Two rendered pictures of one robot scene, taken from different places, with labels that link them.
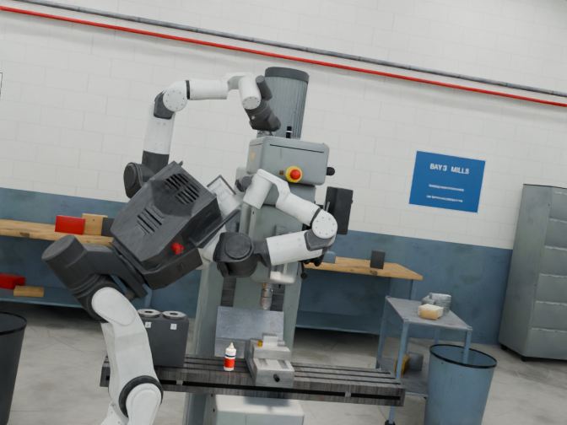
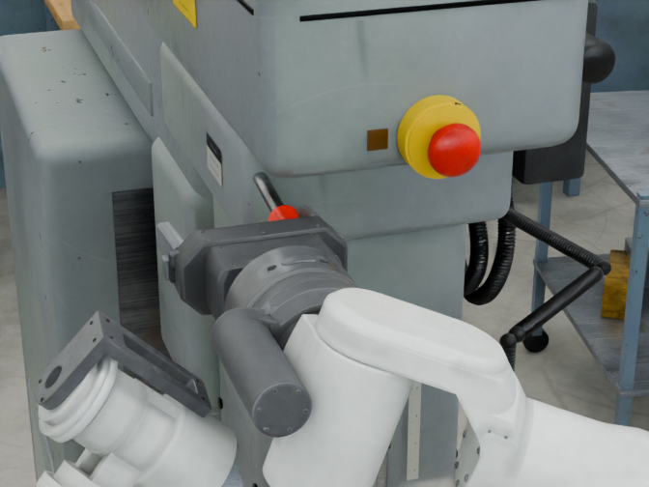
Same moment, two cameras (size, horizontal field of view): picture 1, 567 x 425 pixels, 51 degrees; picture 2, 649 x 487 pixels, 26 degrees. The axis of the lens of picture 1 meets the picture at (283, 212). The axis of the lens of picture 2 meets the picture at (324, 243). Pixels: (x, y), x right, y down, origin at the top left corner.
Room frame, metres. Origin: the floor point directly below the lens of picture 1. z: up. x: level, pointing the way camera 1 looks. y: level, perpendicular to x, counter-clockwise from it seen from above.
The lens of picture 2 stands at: (1.26, 0.20, 2.12)
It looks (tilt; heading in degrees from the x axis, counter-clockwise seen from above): 25 degrees down; 352
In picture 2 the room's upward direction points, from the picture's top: straight up
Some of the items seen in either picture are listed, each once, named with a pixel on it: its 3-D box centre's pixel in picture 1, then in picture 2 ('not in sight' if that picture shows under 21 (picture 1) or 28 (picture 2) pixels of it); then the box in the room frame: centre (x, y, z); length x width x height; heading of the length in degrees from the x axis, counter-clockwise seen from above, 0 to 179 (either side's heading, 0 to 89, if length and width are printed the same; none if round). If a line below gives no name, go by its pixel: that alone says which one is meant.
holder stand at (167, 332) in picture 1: (158, 336); not in sight; (2.37, 0.43, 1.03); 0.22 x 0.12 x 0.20; 104
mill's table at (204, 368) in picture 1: (256, 377); not in sight; (2.45, 0.02, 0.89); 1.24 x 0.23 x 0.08; 100
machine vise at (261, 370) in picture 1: (268, 358); not in sight; (2.43, -0.02, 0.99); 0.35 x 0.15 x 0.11; 12
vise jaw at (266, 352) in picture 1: (270, 352); not in sight; (2.40, -0.03, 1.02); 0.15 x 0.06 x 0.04; 102
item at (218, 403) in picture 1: (251, 400); not in sight; (2.45, 0.02, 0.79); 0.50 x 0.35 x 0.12; 10
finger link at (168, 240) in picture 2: not in sight; (167, 251); (2.18, 0.19, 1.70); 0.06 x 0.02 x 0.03; 10
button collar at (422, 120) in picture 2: (294, 174); (438, 136); (2.22, -0.02, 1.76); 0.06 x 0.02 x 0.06; 100
